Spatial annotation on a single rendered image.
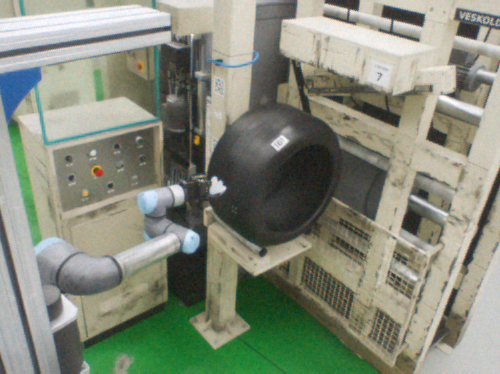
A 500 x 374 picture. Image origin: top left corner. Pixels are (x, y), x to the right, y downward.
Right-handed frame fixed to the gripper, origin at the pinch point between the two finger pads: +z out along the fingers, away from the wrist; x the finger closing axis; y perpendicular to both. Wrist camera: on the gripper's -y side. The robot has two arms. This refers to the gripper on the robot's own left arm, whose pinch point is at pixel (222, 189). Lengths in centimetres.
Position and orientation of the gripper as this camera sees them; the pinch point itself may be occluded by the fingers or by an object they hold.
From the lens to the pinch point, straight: 181.7
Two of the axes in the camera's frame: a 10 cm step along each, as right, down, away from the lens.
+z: 7.5, -1.8, 6.3
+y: 1.6, -8.8, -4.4
